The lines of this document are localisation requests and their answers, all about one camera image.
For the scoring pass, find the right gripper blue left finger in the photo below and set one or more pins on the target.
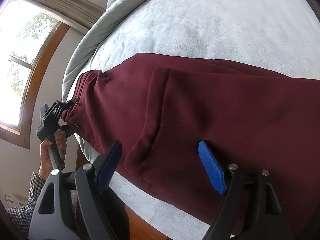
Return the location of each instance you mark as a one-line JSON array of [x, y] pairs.
[[106, 165]]

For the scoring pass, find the wooden framed window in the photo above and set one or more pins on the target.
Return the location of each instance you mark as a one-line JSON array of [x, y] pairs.
[[29, 39]]

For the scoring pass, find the checkered sleeve left forearm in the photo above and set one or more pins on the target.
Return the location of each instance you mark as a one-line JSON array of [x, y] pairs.
[[21, 216]]

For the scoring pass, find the white bed sheet mattress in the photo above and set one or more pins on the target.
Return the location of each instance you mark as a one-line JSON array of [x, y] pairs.
[[277, 35]]

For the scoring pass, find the grey quilt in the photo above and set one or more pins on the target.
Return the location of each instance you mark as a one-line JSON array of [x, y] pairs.
[[116, 12]]

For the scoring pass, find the beige curtain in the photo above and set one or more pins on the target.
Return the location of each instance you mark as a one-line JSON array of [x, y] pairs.
[[81, 15]]

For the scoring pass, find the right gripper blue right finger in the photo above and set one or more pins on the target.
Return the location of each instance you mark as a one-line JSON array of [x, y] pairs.
[[212, 168]]

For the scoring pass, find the maroon pants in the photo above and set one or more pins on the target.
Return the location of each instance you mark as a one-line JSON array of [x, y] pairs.
[[160, 107]]

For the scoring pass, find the person's left hand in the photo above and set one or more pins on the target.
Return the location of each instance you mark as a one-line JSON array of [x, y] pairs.
[[46, 153]]

